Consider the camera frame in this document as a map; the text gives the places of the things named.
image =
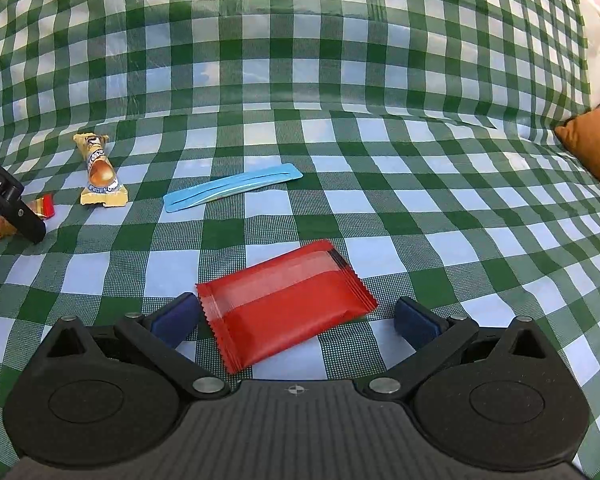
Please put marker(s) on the long pale stick packet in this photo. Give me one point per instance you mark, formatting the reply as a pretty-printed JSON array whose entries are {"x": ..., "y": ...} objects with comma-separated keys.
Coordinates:
[{"x": 232, "y": 187}]

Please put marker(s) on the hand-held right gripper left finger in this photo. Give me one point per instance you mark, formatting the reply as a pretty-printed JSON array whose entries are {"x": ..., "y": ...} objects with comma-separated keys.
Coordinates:
[{"x": 176, "y": 322}]

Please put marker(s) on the orange brown cushion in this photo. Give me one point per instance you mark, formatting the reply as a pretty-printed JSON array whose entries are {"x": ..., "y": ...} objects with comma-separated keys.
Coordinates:
[{"x": 597, "y": 145}]

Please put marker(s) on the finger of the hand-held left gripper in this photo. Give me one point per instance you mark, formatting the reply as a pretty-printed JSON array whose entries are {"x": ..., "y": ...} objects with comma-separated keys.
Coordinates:
[{"x": 27, "y": 222}]

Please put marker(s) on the red snack packet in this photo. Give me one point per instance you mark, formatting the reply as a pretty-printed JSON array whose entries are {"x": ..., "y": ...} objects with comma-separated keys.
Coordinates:
[{"x": 285, "y": 305}]

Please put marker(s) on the red candy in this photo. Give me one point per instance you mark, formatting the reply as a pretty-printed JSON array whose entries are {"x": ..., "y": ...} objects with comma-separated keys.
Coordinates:
[{"x": 40, "y": 206}]

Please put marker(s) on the yellow chocolate snack bar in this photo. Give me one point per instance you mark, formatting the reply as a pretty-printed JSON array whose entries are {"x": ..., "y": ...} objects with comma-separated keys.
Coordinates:
[{"x": 101, "y": 172}]

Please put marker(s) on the green checked tablecloth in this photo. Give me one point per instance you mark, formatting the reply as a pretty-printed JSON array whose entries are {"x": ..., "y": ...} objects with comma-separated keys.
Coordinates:
[{"x": 300, "y": 70}]

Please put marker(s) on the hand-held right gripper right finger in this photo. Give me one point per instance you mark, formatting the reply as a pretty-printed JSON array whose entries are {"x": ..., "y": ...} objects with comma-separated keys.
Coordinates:
[{"x": 417, "y": 325}]

